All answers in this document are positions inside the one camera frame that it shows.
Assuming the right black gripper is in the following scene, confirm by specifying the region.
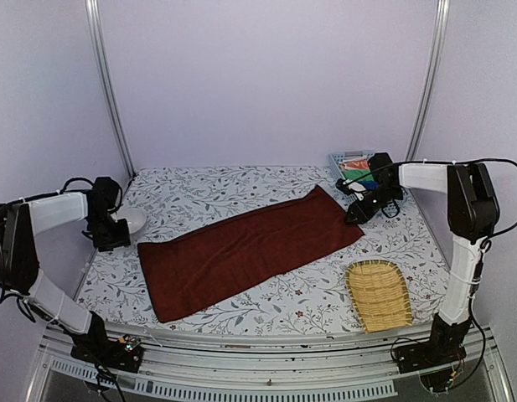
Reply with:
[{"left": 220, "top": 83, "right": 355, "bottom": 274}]
[{"left": 347, "top": 183, "right": 403, "bottom": 224}]

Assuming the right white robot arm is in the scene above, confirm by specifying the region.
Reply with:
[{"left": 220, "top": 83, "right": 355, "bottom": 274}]
[{"left": 336, "top": 157, "right": 499, "bottom": 374}]

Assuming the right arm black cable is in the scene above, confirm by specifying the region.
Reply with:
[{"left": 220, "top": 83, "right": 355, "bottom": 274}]
[{"left": 345, "top": 157, "right": 517, "bottom": 378}]

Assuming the left aluminium frame post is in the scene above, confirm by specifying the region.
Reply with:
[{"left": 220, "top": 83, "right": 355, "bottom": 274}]
[{"left": 85, "top": 0, "right": 136, "bottom": 178}]

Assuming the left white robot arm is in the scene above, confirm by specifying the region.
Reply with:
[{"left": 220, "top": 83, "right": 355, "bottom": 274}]
[{"left": 0, "top": 190, "right": 142, "bottom": 373}]

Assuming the light blue plastic basket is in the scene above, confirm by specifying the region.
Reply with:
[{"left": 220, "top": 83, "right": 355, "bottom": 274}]
[{"left": 328, "top": 149, "right": 404, "bottom": 219}]

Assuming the green towel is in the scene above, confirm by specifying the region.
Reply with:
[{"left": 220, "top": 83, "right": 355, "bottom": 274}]
[{"left": 343, "top": 161, "right": 371, "bottom": 180}]

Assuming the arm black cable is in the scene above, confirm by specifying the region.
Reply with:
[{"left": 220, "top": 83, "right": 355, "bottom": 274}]
[
  {"left": 0, "top": 177, "right": 96, "bottom": 323},
  {"left": 345, "top": 157, "right": 517, "bottom": 378}
]

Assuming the blue towel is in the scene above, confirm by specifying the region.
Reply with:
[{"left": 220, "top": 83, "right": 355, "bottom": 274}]
[{"left": 361, "top": 181, "right": 377, "bottom": 190}]

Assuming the orange white cloth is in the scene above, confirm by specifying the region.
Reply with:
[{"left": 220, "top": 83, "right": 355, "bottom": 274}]
[{"left": 339, "top": 159, "right": 369, "bottom": 171}]

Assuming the floral tablecloth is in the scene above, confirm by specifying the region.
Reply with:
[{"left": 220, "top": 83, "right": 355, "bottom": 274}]
[{"left": 77, "top": 167, "right": 448, "bottom": 336}]

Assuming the aluminium front rail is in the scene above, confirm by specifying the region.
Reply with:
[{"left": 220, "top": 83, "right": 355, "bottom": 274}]
[{"left": 27, "top": 322, "right": 514, "bottom": 402}]

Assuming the brown towel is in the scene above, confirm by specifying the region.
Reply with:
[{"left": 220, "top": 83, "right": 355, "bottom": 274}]
[{"left": 137, "top": 186, "right": 364, "bottom": 323}]

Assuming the white bowl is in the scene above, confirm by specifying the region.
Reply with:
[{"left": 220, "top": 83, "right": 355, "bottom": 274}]
[{"left": 113, "top": 208, "right": 147, "bottom": 238}]

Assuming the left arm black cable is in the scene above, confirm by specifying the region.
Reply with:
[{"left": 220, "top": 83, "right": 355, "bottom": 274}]
[{"left": 0, "top": 177, "right": 96, "bottom": 323}]

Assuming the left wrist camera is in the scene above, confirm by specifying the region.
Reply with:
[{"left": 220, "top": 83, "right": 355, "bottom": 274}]
[{"left": 92, "top": 177, "right": 122, "bottom": 214}]

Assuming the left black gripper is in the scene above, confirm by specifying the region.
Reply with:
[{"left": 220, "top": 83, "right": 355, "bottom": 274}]
[{"left": 88, "top": 212, "right": 131, "bottom": 251}]

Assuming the yellow bamboo tray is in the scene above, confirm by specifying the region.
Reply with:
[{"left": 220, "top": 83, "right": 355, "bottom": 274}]
[{"left": 345, "top": 260, "right": 413, "bottom": 333}]

